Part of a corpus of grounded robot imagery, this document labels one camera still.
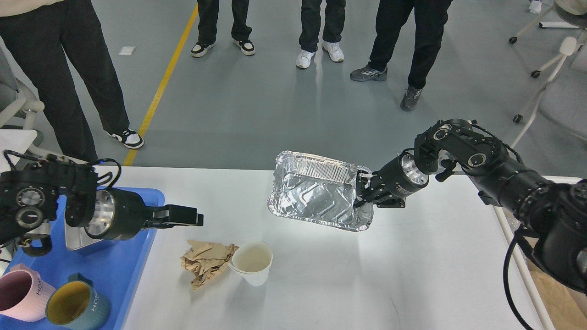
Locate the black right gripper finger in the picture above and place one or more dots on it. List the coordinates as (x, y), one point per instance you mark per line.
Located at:
(364, 196)
(363, 182)

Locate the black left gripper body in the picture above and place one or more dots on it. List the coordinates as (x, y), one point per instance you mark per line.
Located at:
(118, 215)

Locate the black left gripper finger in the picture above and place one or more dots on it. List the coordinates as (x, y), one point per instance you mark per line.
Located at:
(174, 215)

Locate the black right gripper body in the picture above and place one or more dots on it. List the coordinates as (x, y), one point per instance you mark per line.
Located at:
(398, 179)

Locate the square stainless steel container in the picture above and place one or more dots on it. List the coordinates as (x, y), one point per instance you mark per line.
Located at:
(77, 240)

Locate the brown paper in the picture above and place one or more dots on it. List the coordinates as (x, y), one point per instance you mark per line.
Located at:
(566, 308)
(206, 260)

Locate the aluminium foil tray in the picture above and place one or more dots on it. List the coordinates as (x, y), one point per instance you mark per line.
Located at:
(319, 190)

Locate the white paper cup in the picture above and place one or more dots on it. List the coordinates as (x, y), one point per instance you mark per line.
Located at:
(252, 261)

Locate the dark green mug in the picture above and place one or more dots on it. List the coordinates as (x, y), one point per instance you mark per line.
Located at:
(77, 305)

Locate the pink ribbed mug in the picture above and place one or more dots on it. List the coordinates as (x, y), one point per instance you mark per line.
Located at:
(23, 294)

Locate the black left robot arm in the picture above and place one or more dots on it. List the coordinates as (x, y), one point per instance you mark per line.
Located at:
(32, 185)

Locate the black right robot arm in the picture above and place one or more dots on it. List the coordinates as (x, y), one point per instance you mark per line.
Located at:
(482, 157)

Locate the blue plastic tray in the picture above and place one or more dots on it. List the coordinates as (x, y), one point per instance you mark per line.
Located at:
(113, 266)

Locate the white side table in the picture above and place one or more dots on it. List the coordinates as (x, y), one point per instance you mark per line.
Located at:
(18, 140)

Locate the grey white office chair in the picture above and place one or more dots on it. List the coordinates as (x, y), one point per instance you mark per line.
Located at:
(16, 99)

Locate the person in cream shirt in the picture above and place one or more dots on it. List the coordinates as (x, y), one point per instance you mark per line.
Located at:
(45, 37)

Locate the beige plastic bin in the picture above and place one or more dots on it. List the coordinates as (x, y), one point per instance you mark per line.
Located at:
(553, 229)

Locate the brown paper in bin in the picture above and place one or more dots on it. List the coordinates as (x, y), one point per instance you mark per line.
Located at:
(566, 308)

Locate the white office chair right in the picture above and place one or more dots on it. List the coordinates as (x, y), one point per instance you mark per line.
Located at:
(562, 98)

